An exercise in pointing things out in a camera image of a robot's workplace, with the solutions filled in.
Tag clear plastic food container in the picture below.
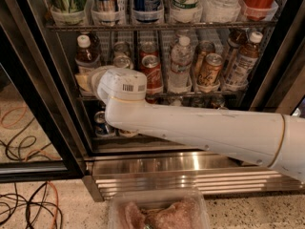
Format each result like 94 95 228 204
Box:
108 188 211 229

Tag clear water bottle shelf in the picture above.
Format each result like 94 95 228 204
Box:
203 0 241 23
171 99 182 107

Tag orange can shelf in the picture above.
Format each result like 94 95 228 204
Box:
196 53 222 93
194 40 215 76

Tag orange can front middle shelf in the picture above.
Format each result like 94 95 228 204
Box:
196 53 222 93

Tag clear water bottle front middle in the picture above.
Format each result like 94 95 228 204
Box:
169 36 193 94

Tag glass fridge door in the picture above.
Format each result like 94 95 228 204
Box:
247 2 305 115
0 29 84 183

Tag red cola can rear middle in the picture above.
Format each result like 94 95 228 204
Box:
139 42 158 59

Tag green drink bottle top shelf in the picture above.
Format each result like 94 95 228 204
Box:
51 0 87 25

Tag clear water bottle rear middle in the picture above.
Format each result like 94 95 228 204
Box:
170 30 191 51

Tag clear water bottle bottom shelf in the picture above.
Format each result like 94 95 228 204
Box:
171 99 182 107

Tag gold can bottom rear right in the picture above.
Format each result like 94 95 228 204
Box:
210 95 225 109

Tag black cables on floor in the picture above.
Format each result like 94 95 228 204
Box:
0 182 64 229

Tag top wire shelf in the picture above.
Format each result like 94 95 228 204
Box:
46 20 277 32

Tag gold can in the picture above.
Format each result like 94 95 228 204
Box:
210 95 225 109
118 129 138 137

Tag white green can top shelf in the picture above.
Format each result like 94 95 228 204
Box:
170 0 202 23

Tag white green soda can rear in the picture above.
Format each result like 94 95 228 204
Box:
112 41 131 56

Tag stainless steel fridge base grille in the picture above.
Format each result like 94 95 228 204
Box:
83 151 305 201

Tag right glass fridge door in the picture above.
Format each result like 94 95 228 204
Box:
247 2 305 115

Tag brown tea bottle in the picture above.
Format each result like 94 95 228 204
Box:
222 29 248 76
75 34 101 74
224 31 263 88
89 32 102 55

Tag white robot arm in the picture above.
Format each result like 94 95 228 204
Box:
81 66 305 182

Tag red cola can bottom rear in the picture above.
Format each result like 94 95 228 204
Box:
146 96 158 104

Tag gold can bottom front left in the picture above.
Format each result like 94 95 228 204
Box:
118 129 138 137

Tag wire shelf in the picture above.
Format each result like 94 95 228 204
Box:
76 91 245 101
46 20 277 32

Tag red cola can front middle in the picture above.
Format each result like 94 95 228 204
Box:
140 54 163 94

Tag silver can bottom rear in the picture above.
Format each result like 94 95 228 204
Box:
191 96 205 108

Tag blue energy can bottom front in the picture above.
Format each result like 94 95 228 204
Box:
93 111 115 137

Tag orange cable on floor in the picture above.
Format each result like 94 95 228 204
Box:
44 180 60 229

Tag left glass fridge door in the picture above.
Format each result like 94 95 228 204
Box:
0 29 84 183

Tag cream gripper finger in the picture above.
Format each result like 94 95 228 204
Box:
75 73 91 92

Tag white green soda can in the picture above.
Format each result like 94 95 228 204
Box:
112 41 131 56
113 55 133 69

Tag white green soda can front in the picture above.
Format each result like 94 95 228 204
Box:
113 55 133 69

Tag orange can rear middle shelf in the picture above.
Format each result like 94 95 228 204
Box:
194 40 215 76

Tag clear water bottle top shelf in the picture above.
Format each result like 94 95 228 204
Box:
203 0 241 23

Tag middle wire shelf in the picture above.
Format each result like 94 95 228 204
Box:
76 91 245 101

